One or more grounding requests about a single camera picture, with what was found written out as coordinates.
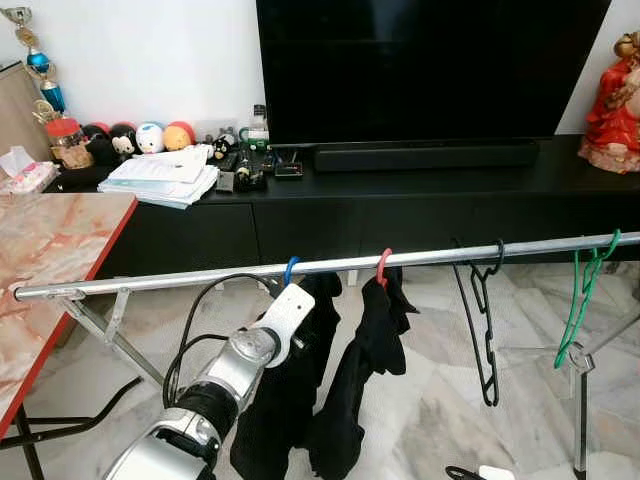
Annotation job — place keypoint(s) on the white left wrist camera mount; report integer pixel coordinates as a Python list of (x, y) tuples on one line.
[(290, 310)]

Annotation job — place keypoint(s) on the plain black shirt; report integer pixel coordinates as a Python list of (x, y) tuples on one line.
[(280, 420)]

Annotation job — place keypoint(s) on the clear jar with red lid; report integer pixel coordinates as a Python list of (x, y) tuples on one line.
[(68, 145)]

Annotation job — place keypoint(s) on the pink tissue pack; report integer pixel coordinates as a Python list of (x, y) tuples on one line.
[(25, 175)]

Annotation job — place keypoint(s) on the red laughing buddha statue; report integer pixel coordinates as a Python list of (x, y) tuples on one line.
[(610, 110)]

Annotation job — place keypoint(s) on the black and red plush toy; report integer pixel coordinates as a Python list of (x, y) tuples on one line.
[(97, 140)]

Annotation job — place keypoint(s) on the black plastic hanger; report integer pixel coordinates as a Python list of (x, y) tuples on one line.
[(488, 392)]

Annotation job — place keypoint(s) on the white and blue plush toy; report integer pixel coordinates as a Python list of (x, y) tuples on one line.
[(149, 138)]

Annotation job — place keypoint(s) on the black television console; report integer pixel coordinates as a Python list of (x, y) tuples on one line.
[(400, 215)]

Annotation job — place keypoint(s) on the black flat television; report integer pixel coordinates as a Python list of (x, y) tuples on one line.
[(430, 70)]

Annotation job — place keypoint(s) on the small black figurine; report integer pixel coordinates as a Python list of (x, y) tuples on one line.
[(225, 145)]

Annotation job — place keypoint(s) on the black soundbar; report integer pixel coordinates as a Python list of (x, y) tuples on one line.
[(425, 157)]

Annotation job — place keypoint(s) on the green plastic hanger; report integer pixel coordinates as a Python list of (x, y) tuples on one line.
[(583, 290)]

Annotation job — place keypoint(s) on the black and white plush toy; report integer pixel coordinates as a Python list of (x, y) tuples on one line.
[(123, 140)]

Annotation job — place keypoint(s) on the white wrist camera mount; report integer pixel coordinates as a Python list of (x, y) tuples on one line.
[(290, 310), (497, 473)]

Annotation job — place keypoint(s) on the clear plastic bottle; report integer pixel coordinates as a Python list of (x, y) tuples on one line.
[(259, 128)]

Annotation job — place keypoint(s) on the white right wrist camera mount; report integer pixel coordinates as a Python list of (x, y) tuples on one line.
[(497, 473)]

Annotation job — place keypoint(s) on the white paper stack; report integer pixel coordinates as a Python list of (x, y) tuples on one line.
[(160, 178)]

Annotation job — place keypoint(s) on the orange plush toy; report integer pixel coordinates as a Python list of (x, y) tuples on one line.
[(179, 136)]

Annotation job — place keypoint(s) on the black shirt with green logo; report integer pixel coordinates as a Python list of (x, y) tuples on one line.
[(360, 380)]

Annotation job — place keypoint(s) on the small black electronic box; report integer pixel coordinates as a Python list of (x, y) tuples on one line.
[(288, 168)]

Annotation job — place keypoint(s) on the red plastic hanger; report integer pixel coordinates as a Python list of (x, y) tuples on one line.
[(381, 268)]

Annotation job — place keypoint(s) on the marble folding table red edge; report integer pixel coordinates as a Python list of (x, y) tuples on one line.
[(50, 260)]

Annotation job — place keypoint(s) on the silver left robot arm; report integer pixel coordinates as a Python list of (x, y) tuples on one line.
[(235, 365)]

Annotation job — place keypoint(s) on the blue plastic hanger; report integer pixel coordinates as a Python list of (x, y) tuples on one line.
[(287, 268)]

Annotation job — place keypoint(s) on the light wooden cabinet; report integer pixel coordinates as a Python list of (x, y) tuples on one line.
[(20, 110)]

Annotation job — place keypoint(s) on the gold and blue trophy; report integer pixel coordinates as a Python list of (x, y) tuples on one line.
[(40, 62)]

